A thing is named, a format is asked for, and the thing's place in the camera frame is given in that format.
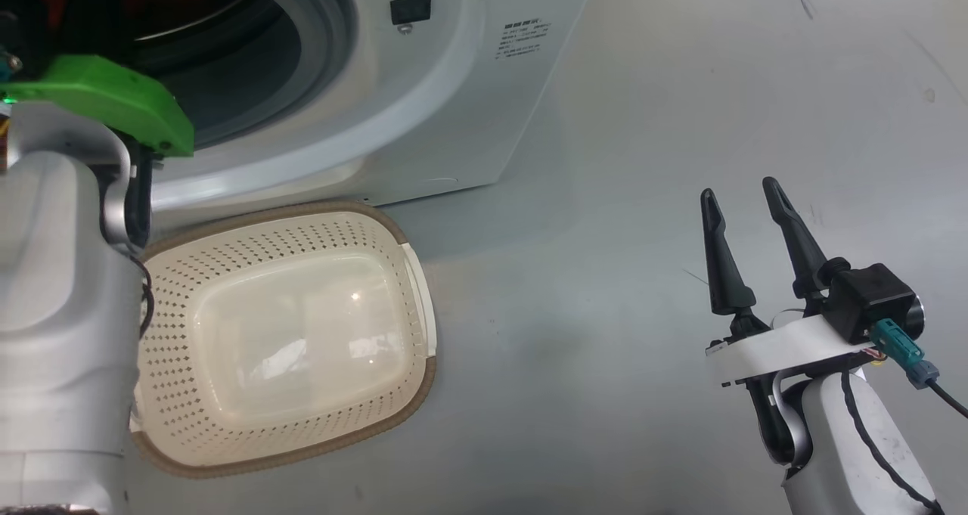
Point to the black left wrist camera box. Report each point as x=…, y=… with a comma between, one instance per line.
x=19, y=35

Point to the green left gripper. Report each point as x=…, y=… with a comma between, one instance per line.
x=106, y=91

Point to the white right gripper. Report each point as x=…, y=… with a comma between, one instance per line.
x=779, y=349

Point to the teal left camera connector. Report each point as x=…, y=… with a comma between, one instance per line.
x=9, y=63

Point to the grey rubber door seal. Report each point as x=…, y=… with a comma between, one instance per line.
x=325, y=38

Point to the teal right camera connector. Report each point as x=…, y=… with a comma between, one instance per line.
x=900, y=349

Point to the cream perforated laundry basket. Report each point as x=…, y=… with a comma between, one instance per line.
x=302, y=349

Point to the teal camera connector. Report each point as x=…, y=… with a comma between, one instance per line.
x=9, y=63
x=900, y=349

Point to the white front-load washing machine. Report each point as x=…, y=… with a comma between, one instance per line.
x=469, y=122

